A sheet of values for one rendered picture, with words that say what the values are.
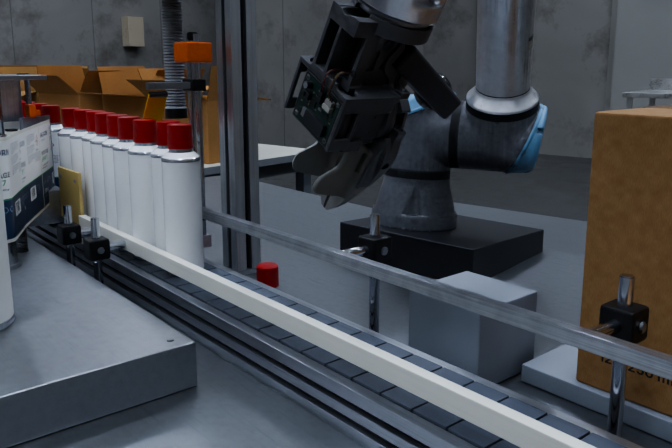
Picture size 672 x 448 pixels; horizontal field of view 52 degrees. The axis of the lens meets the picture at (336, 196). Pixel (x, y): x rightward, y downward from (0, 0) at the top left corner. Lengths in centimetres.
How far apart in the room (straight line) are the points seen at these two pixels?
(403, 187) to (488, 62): 25
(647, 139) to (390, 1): 26
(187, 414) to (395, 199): 59
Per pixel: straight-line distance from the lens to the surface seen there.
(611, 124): 68
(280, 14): 902
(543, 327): 59
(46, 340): 79
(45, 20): 1064
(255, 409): 71
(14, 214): 107
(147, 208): 103
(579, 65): 917
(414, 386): 59
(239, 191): 109
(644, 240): 68
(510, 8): 106
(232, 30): 107
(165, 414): 72
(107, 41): 1110
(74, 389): 71
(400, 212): 116
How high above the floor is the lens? 116
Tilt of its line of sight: 11 degrees down
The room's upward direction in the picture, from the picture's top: straight up
